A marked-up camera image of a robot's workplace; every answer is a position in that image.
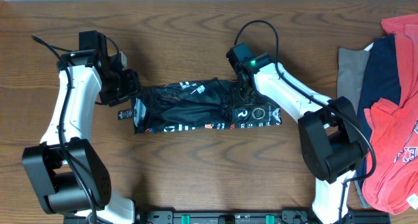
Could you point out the navy blue garment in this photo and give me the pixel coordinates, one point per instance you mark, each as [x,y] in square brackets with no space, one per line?
[380,79]

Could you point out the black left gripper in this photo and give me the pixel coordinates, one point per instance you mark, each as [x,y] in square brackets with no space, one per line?
[133,87]

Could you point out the grey folded garment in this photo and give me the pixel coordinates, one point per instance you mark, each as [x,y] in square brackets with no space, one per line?
[351,70]

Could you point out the red t-shirt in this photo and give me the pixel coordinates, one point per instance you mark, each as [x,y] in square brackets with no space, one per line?
[392,187]

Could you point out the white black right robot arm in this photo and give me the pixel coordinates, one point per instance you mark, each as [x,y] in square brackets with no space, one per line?
[331,142]

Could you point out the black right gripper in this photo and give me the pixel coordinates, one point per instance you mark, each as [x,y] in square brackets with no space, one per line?
[238,100]

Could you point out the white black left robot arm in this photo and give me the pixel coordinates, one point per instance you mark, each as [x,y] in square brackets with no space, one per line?
[65,172]

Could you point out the black orange-patterned jersey shirt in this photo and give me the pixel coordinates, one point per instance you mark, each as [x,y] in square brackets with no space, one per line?
[205,104]

